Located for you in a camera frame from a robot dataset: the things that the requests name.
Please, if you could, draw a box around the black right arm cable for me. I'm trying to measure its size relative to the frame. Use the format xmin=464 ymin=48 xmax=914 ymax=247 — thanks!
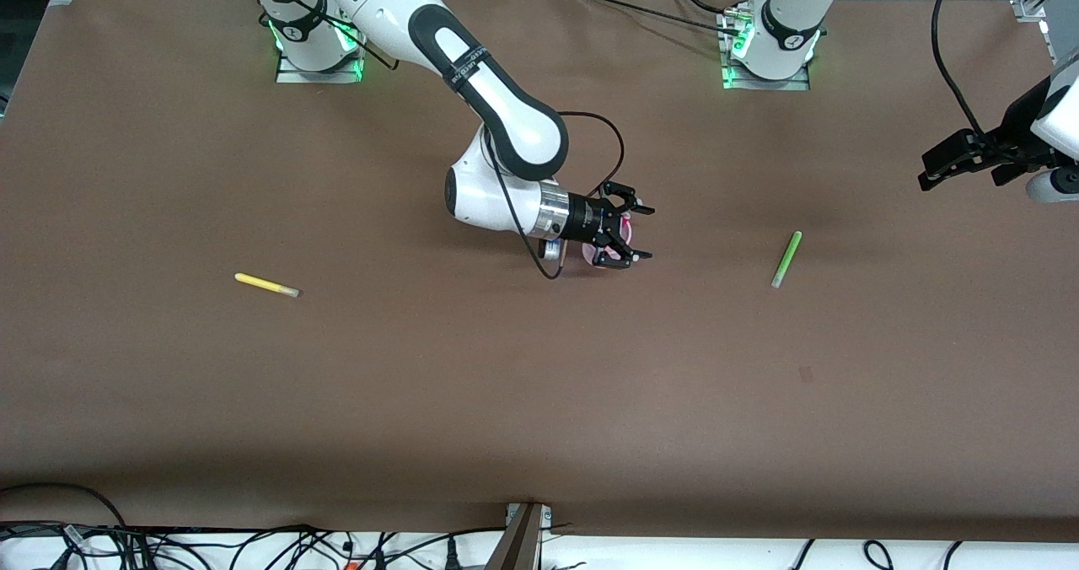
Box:
xmin=485 ymin=111 xmax=626 ymax=281

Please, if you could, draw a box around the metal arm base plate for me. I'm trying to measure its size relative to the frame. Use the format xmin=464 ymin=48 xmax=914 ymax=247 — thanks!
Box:
xmin=717 ymin=9 xmax=814 ymax=92
xmin=274 ymin=43 xmax=368 ymax=84

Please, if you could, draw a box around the pink plastic cup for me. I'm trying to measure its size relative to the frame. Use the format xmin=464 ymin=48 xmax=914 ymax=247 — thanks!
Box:
xmin=582 ymin=216 xmax=635 ymax=269

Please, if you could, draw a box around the thick black arched cable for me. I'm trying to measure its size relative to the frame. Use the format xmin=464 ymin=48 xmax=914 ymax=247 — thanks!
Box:
xmin=0 ymin=482 xmax=129 ymax=530

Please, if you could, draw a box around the yellow highlighter pen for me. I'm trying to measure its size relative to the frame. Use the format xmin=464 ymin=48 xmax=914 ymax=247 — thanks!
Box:
xmin=234 ymin=272 xmax=301 ymax=299

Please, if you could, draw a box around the long black table cable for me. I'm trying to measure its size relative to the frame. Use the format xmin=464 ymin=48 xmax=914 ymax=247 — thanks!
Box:
xmin=576 ymin=0 xmax=743 ymax=40

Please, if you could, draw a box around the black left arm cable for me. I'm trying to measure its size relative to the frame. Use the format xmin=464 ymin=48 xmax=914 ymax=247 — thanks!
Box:
xmin=930 ymin=0 xmax=987 ymax=137

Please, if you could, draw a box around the green highlighter pen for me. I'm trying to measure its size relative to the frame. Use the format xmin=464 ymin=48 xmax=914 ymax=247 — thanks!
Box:
xmin=770 ymin=230 xmax=803 ymax=290

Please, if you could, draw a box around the aluminium frame post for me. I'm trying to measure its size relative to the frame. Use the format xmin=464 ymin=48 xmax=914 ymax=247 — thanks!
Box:
xmin=485 ymin=503 xmax=553 ymax=570

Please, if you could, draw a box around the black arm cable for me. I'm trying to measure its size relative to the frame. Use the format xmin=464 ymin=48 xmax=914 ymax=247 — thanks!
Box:
xmin=930 ymin=0 xmax=987 ymax=137
xmin=485 ymin=111 xmax=626 ymax=281

